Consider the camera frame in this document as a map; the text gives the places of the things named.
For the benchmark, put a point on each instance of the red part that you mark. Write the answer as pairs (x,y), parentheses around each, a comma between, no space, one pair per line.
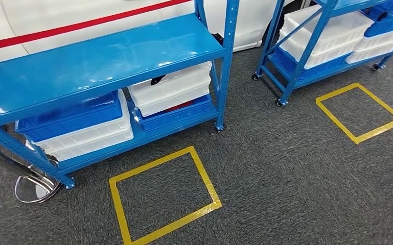
(179,106)

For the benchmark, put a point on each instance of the small black part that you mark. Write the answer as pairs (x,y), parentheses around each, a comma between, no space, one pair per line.
(157,80)
(382,16)

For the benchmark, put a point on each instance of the blue metal shelf rack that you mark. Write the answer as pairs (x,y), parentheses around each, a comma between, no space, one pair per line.
(98,67)
(309,40)

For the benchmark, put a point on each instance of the white plastic bin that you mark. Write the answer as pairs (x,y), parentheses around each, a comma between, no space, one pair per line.
(176,89)
(375,45)
(338,30)
(91,138)

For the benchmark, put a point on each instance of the yellow floor tape square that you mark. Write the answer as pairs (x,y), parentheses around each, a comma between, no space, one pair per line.
(331,116)
(116,206)

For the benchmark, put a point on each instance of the white vehicle with red stripe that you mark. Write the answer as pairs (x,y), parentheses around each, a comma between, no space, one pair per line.
(81,10)

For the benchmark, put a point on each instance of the chrome stanchion post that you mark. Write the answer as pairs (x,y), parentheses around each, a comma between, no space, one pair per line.
(37,189)

